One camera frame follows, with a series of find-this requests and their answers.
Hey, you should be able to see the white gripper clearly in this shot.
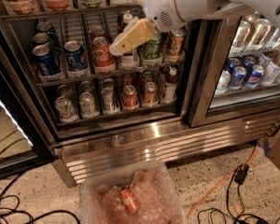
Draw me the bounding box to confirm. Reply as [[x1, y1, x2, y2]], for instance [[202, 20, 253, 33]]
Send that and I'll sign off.
[[109, 0, 189, 56]]

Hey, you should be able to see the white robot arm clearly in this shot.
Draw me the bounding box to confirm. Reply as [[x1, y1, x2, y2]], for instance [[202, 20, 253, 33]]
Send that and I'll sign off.
[[109, 0, 280, 56]]

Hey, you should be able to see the green soda can front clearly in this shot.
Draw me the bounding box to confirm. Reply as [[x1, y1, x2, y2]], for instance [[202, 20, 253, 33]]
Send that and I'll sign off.
[[141, 32, 161, 60]]

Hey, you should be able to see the orange brown can front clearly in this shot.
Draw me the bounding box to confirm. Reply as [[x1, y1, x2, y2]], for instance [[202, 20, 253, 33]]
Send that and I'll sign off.
[[165, 29, 185, 56]]

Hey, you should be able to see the red coke can middle shelf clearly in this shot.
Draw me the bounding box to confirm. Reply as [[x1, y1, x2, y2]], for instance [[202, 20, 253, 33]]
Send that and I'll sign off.
[[92, 36, 112, 68]]

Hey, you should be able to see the small brown bottle bottom shelf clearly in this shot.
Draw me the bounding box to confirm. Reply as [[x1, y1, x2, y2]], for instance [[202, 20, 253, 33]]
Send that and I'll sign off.
[[162, 67, 177, 102]]

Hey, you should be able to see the red coke can bottom shelf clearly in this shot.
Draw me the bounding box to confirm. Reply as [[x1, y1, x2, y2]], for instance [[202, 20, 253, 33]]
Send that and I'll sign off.
[[122, 85, 138, 108]]

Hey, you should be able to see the gold can bottom shelf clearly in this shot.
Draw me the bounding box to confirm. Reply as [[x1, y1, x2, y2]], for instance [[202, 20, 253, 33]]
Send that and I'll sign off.
[[143, 81, 157, 104]]

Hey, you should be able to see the blue pepsi can front left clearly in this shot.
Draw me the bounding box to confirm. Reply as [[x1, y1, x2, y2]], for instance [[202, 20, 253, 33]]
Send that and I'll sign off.
[[33, 45, 61, 77]]

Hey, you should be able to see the stainless steel fridge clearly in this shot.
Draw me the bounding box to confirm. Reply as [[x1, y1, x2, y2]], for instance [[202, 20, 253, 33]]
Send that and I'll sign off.
[[0, 0, 280, 187]]

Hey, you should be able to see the glass fridge door right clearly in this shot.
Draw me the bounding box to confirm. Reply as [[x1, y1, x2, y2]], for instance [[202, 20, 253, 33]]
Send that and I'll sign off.
[[189, 11, 280, 126]]

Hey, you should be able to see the silver green can bottom left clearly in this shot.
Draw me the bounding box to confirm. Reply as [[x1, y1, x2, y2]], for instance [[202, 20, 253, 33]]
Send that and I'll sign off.
[[55, 96, 77, 122]]

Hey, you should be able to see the blue pepsi can right fridge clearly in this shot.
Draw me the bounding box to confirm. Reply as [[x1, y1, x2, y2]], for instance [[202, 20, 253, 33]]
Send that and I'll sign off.
[[229, 66, 246, 90]]

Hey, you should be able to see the orange can in bin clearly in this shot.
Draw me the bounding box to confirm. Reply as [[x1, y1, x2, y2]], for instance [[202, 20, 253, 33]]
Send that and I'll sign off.
[[119, 189, 140, 214]]

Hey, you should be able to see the brown tea bottle white cap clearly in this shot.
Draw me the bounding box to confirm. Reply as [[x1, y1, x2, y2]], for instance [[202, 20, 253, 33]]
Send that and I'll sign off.
[[117, 10, 137, 67]]

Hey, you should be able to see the clear plastic bin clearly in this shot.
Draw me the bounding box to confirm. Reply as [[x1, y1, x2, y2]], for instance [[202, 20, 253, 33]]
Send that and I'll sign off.
[[81, 161, 185, 224]]

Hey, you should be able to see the black power adapter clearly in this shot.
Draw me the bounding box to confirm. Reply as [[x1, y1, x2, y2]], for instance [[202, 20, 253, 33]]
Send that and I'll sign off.
[[234, 164, 249, 186]]

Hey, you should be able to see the orange extension cable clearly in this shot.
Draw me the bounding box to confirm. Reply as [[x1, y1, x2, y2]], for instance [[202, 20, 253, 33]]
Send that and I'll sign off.
[[186, 142, 259, 220]]

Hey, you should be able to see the black cables left floor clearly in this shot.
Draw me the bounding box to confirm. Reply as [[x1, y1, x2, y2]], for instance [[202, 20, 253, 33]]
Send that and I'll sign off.
[[0, 171, 81, 224]]

